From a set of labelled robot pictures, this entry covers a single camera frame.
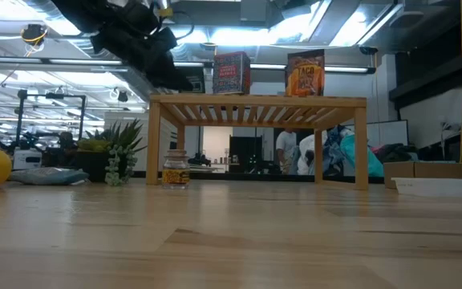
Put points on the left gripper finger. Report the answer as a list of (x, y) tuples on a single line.
[(171, 76)]

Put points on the smoked paprika tin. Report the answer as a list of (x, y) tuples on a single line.
[(231, 74)]

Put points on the taco seasoning mix packet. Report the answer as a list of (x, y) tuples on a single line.
[(305, 76)]

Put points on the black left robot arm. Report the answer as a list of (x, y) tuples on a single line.
[(82, 12)]

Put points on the wooden slatted shelf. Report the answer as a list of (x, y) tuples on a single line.
[(255, 100)]

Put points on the black ceiling spotlight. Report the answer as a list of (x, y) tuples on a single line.
[(122, 96)]

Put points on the ceiling tube light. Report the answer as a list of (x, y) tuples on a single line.
[(54, 61), (335, 69)]

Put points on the glass spice jar cork lid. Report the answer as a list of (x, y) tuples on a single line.
[(175, 176)]

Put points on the potted succulent plant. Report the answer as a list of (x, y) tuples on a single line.
[(110, 160)]

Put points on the black yellow ceiling reel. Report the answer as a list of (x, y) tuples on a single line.
[(33, 34)]

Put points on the black cabinet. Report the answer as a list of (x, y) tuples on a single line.
[(246, 152)]

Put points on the person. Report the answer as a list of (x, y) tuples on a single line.
[(286, 144)]

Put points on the black metal stand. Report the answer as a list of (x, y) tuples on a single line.
[(20, 116)]

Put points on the white box device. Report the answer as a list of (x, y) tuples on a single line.
[(26, 159)]

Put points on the white board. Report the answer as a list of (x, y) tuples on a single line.
[(391, 132)]

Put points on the dark bag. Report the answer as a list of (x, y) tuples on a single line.
[(395, 152)]

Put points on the flat cardboard box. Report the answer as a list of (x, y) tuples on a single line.
[(435, 169)]

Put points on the black ceiling camera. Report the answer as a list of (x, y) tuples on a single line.
[(368, 50)]

